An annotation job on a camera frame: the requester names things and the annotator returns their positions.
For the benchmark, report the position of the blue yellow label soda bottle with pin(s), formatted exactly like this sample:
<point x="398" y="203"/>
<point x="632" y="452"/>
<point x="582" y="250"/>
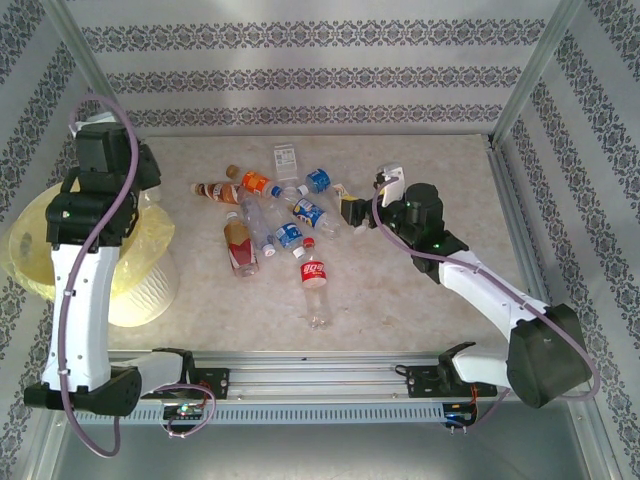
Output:
<point x="310" y="212"/>

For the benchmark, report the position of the brown tea bottle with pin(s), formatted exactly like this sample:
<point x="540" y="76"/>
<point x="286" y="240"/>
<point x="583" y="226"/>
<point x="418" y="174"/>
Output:
<point x="217" y="191"/>

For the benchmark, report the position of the red label cola bottle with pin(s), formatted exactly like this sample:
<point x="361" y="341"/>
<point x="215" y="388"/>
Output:
<point x="314" y="280"/>

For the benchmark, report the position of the orange label juice bottle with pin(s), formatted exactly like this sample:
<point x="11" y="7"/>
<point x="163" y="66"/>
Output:
<point x="254" y="182"/>

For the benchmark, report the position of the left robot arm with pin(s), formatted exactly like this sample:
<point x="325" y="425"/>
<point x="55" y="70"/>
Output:
<point x="80" y="320"/>

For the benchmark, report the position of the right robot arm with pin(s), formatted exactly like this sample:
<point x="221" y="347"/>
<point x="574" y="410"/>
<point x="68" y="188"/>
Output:
<point x="545" y="360"/>

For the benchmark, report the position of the white ribbed bin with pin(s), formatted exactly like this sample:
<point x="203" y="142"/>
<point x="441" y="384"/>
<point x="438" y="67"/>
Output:
<point x="145" y="295"/>

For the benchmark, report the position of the brown and red label bottle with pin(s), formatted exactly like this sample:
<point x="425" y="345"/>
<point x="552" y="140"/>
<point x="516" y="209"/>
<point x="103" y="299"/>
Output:
<point x="241" y="245"/>

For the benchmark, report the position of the small controller board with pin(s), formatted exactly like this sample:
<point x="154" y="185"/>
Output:
<point x="182" y="412"/>
<point x="460" y="415"/>

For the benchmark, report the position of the grey metal front panel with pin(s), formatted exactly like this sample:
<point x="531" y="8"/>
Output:
<point x="320" y="455"/>

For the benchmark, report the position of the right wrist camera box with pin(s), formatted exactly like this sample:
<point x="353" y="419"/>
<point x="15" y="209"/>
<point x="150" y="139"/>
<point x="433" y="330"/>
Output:
<point x="389" y="182"/>

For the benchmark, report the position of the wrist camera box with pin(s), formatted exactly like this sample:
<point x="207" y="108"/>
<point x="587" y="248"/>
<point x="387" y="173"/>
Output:
<point x="92" y="121"/>
<point x="389" y="182"/>

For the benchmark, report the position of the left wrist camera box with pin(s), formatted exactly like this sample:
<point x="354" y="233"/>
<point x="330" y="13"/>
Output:
<point x="92" y="121"/>

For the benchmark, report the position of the aluminium side rail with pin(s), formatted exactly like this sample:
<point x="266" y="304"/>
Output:
<point x="510" y="210"/>

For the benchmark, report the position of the aluminium frame post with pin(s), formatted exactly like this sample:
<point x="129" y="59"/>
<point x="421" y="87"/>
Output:
<point x="95" y="75"/>
<point x="537" y="75"/>

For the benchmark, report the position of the aluminium mounting rail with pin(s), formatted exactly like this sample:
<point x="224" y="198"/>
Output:
<point x="320" y="380"/>

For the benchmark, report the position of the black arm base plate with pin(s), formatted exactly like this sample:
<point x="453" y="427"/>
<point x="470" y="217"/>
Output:
<point x="215" y="382"/>
<point x="425" y="382"/>

